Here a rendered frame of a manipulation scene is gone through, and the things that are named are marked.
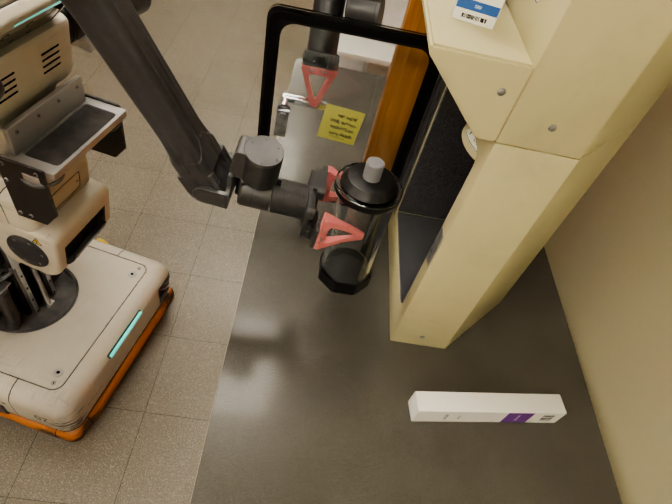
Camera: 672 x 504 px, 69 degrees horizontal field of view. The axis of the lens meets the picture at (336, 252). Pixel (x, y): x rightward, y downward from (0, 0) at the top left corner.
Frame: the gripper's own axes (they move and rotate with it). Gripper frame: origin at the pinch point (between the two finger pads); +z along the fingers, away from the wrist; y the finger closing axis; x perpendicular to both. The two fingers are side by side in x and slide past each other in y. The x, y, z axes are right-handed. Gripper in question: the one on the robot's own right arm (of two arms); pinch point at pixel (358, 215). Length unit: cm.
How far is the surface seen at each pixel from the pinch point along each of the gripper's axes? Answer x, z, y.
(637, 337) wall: 6, 55, -8
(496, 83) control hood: -31.5, 5.8, -8.6
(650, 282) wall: -2, 55, -1
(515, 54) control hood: -34.2, 6.9, -6.7
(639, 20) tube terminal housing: -41.5, 15.5, -8.8
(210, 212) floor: 120, -38, 109
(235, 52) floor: 121, -55, 264
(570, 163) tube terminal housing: -24.6, 19.8, -8.7
